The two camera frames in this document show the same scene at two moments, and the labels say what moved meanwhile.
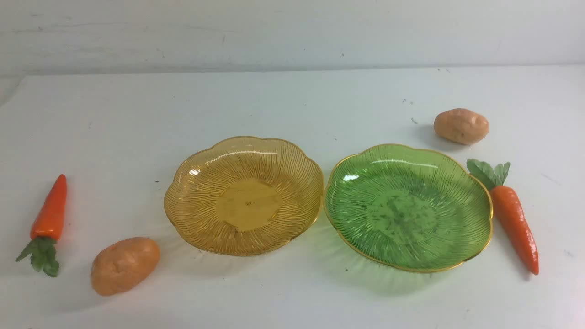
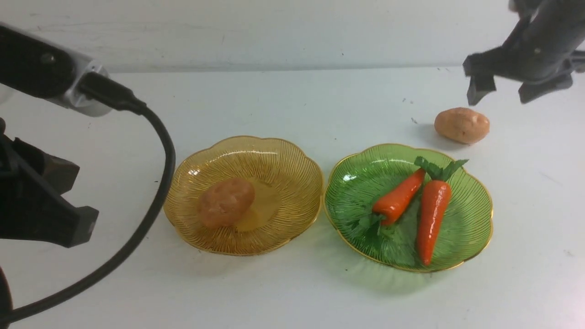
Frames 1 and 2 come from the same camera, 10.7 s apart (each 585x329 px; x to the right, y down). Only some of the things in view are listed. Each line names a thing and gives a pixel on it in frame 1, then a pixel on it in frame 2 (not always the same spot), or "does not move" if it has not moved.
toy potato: [121, 265] → [224, 201]
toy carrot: [45, 229] → [388, 206]
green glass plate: [411, 208] does not move
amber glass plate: [244, 195] does not move
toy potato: [461, 125] does not move
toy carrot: [509, 205] → [435, 199]
